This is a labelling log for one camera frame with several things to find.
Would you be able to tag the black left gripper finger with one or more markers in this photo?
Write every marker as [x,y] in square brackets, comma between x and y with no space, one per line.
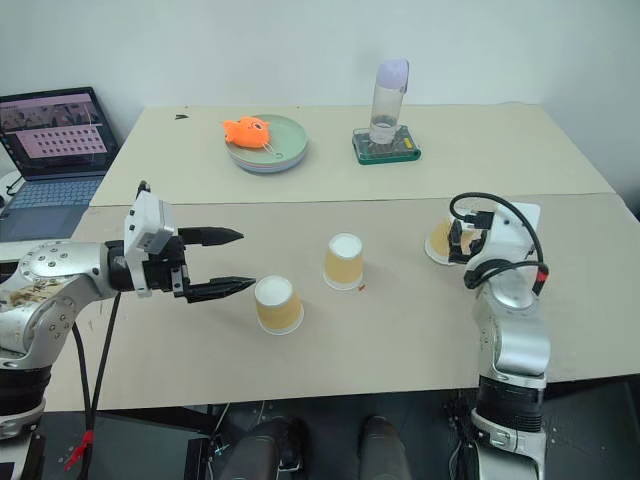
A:
[220,288]
[210,235]

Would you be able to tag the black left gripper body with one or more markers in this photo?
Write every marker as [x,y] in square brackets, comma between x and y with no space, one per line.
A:
[165,275]

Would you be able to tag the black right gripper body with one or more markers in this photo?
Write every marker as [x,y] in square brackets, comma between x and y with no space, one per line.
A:
[472,246]

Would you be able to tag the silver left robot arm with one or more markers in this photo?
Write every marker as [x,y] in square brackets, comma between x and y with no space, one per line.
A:
[45,280]

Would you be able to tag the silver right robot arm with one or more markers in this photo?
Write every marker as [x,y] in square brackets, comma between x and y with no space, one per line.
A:
[515,340]

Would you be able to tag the brown paper cup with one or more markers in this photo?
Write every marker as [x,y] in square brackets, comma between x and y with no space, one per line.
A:
[280,310]
[342,267]
[439,245]

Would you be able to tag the pale blue plate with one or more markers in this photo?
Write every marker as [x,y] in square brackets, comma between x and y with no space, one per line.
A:
[270,169]

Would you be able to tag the orange plush fish toy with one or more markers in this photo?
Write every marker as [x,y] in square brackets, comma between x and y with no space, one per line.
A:
[246,132]

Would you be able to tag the green plate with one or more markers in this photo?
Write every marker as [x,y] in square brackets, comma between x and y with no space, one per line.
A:
[287,137]

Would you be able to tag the clear bottle with purple lid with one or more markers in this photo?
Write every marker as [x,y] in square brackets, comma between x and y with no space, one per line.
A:
[387,105]

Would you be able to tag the open laptop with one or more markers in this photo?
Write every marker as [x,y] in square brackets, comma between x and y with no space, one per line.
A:
[55,150]

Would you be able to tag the dark rounded shape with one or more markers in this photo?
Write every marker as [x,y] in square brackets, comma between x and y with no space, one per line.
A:
[382,450]
[272,450]

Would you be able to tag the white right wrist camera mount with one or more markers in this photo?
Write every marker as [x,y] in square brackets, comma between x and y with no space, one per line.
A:
[515,225]

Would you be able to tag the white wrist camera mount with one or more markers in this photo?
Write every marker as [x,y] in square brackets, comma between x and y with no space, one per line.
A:
[150,220]
[515,225]

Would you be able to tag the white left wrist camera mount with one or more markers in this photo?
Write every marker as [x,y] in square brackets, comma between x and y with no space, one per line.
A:
[150,220]

